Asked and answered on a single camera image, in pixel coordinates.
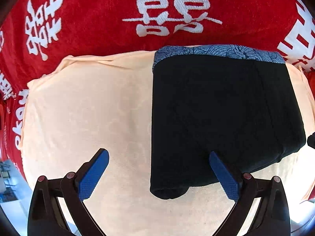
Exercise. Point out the peach towel mat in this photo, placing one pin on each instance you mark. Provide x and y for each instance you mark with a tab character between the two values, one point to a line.
124	205

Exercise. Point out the black pants blue waistband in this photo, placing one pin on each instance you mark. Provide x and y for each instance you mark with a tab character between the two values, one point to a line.
233	100

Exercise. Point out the red cloth white characters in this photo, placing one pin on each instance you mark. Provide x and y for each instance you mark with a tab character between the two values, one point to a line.
98	17

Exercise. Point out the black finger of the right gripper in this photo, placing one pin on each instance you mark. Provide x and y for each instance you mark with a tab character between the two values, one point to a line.
311	141

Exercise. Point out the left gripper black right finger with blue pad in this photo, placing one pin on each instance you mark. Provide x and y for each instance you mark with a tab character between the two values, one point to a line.
272	215

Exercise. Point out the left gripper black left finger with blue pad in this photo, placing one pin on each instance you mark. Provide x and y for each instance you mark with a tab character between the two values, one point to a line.
45	213

